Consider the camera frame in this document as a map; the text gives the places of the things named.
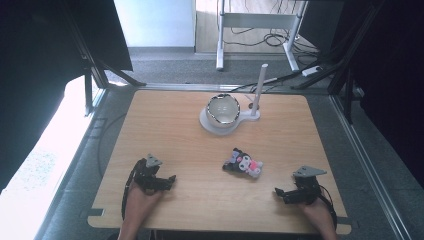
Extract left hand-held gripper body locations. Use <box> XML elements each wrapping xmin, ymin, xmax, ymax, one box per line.
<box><xmin>132</xmin><ymin>153</ymin><xmax>167</xmax><ymax>195</ymax></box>

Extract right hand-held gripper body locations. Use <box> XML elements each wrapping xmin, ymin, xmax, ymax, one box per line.
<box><xmin>289</xmin><ymin>165</ymin><xmax>328</xmax><ymax>206</ymax></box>

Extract person's left hand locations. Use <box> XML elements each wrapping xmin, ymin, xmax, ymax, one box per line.
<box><xmin>127</xmin><ymin>181</ymin><xmax>165</xmax><ymax>216</ymax></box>

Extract person's right hand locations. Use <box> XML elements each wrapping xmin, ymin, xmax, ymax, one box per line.
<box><xmin>298</xmin><ymin>199</ymin><xmax>335</xmax><ymax>229</ymax></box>

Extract black and pink plush toy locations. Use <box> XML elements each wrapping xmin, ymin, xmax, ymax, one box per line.
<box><xmin>221</xmin><ymin>147</ymin><xmax>265</xmax><ymax>180</ymax></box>

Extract white bowl with dark rim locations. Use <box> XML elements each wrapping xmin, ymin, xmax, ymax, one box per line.
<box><xmin>205</xmin><ymin>93</ymin><xmax>242</xmax><ymax>130</ymax></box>

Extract white stand with pole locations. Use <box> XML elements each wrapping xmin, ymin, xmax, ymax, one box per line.
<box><xmin>198</xmin><ymin>63</ymin><xmax>270</xmax><ymax>136</ymax></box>

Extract black metal stand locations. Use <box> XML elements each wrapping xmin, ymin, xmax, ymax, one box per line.
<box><xmin>290</xmin><ymin>0</ymin><xmax>389</xmax><ymax>125</ymax></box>
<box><xmin>61</xmin><ymin>0</ymin><xmax>148</xmax><ymax>118</ymax></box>

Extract white power strip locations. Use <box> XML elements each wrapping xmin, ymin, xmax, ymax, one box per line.
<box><xmin>301</xmin><ymin>65</ymin><xmax>324</xmax><ymax>78</ymax></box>

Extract black curtain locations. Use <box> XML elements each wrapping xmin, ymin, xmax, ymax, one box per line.
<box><xmin>333</xmin><ymin>0</ymin><xmax>424</xmax><ymax>189</ymax></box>
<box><xmin>0</xmin><ymin>0</ymin><xmax>134</xmax><ymax>194</ymax></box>

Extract white panel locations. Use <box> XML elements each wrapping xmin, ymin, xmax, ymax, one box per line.
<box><xmin>113</xmin><ymin>0</ymin><xmax>197</xmax><ymax>48</ymax></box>

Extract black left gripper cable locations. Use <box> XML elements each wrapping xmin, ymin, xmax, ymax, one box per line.
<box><xmin>120</xmin><ymin>159</ymin><xmax>148</xmax><ymax>222</ymax></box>

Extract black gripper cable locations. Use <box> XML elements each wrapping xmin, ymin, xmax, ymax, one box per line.
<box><xmin>316</xmin><ymin>184</ymin><xmax>338</xmax><ymax>232</ymax></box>
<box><xmin>120</xmin><ymin>159</ymin><xmax>148</xmax><ymax>222</ymax></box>

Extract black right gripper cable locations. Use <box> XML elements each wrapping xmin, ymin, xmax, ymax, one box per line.
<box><xmin>316</xmin><ymin>184</ymin><xmax>338</xmax><ymax>232</ymax></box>

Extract thin black floor cable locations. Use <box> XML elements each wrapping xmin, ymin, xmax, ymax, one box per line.
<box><xmin>96</xmin><ymin>111</ymin><xmax>129</xmax><ymax>180</ymax></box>

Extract aluminium floor rail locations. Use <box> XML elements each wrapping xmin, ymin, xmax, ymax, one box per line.
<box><xmin>328</xmin><ymin>94</ymin><xmax>416</xmax><ymax>240</ymax></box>

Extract black floor cables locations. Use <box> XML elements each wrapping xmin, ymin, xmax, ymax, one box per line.
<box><xmin>222</xmin><ymin>25</ymin><xmax>322</xmax><ymax>58</ymax></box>

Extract white desk frame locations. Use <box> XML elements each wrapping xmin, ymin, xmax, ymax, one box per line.
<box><xmin>215</xmin><ymin>0</ymin><xmax>310</xmax><ymax>73</ymax></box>

